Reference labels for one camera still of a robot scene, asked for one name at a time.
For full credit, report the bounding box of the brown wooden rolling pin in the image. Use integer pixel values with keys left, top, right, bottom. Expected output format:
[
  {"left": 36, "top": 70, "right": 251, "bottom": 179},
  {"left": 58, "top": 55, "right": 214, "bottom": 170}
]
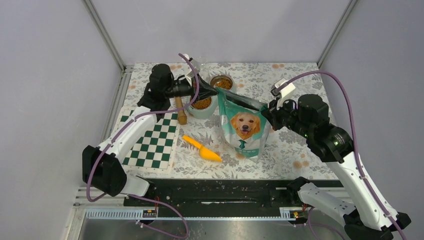
[{"left": 175, "top": 97, "right": 188, "bottom": 125}]

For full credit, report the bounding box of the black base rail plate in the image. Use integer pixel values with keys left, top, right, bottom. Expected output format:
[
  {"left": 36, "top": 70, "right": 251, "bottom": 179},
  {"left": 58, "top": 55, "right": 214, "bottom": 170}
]
[{"left": 124, "top": 178, "right": 344, "bottom": 219}]

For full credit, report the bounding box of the purple cable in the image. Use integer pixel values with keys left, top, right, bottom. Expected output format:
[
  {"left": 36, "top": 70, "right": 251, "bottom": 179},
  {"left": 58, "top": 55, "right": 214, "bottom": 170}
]
[
  {"left": 281, "top": 70, "right": 408, "bottom": 240},
  {"left": 86, "top": 52, "right": 200, "bottom": 239}
]

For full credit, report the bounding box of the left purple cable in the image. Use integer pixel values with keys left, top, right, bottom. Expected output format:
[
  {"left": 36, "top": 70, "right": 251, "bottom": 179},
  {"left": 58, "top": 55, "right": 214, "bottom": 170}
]
[{"left": 86, "top": 52, "right": 200, "bottom": 239}]

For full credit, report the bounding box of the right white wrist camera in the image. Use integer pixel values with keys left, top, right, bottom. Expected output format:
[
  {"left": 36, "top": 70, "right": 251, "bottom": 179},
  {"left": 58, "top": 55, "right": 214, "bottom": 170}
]
[{"left": 270, "top": 78, "right": 296, "bottom": 110}]

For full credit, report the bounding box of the floral patterned table mat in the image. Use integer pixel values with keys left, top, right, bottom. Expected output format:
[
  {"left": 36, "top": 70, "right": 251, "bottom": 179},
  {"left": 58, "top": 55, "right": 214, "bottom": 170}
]
[{"left": 112, "top": 62, "right": 353, "bottom": 181}]

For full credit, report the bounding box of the green white chessboard mat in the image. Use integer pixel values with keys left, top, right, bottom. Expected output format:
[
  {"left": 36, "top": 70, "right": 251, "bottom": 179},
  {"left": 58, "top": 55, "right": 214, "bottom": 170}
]
[{"left": 122, "top": 112, "right": 180, "bottom": 174}]

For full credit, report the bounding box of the mint double pet bowl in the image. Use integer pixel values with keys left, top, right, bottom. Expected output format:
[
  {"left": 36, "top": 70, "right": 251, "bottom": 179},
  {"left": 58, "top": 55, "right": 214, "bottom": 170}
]
[{"left": 186, "top": 74, "right": 237, "bottom": 120}]

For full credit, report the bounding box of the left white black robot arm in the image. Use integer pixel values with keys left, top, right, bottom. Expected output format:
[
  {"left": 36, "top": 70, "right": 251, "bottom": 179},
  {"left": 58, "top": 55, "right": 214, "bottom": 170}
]
[{"left": 82, "top": 62, "right": 218, "bottom": 206}]

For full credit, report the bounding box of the green pet food bag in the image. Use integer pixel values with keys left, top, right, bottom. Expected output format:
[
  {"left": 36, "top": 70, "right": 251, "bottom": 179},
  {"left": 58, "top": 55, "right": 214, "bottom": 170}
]
[{"left": 217, "top": 88, "right": 271, "bottom": 159}]

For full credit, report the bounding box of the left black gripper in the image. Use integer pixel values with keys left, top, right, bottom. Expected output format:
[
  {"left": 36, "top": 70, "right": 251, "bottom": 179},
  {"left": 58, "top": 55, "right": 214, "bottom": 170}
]
[{"left": 163, "top": 72, "right": 218, "bottom": 104}]

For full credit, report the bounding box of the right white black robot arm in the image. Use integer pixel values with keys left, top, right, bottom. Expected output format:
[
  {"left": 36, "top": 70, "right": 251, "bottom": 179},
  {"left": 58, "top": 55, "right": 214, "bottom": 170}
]
[{"left": 261, "top": 94, "right": 411, "bottom": 240}]

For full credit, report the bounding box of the orange plastic scoop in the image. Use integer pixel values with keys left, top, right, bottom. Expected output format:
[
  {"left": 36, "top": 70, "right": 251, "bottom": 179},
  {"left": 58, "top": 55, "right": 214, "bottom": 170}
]
[{"left": 182, "top": 135, "right": 222, "bottom": 162}]

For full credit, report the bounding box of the clear plastic bottle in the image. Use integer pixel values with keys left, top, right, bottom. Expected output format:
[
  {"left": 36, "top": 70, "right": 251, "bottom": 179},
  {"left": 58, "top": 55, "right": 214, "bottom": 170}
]
[{"left": 191, "top": 56, "right": 210, "bottom": 81}]

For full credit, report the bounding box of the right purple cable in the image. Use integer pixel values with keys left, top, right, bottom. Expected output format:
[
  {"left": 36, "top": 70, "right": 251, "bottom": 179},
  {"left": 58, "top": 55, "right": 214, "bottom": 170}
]
[{"left": 281, "top": 70, "right": 408, "bottom": 240}]

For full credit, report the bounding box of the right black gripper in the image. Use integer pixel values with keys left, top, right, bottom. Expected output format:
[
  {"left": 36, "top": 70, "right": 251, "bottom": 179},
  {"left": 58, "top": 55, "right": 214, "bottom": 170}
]
[{"left": 262, "top": 93, "right": 314, "bottom": 138}]

